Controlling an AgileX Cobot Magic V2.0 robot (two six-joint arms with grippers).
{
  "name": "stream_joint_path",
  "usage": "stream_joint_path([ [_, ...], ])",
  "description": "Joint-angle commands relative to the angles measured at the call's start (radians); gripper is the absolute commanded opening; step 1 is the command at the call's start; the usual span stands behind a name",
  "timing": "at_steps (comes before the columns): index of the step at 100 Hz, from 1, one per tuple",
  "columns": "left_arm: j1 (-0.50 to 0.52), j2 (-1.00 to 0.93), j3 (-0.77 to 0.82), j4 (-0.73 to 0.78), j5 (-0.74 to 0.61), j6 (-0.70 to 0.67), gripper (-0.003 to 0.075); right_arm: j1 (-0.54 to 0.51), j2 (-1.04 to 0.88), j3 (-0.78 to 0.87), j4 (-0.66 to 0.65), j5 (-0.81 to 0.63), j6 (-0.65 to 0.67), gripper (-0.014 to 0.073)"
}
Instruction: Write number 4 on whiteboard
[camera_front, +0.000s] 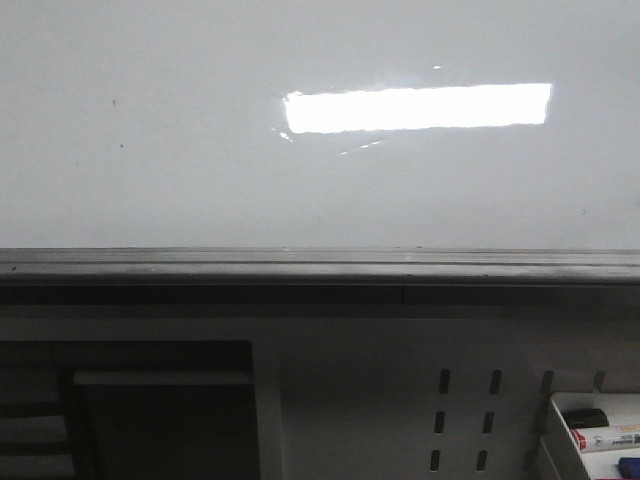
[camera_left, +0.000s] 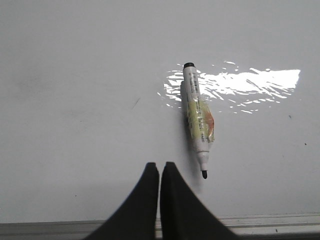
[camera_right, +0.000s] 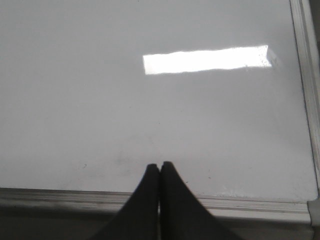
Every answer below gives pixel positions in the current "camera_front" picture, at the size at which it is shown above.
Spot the red capped white marker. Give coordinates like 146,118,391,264
569,424,639,453

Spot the white whiteboard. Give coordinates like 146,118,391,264
1,1,639,283

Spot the white marker tray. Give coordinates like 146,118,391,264
542,393,639,479

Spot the grey perforated metal stand panel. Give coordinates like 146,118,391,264
1,285,639,479

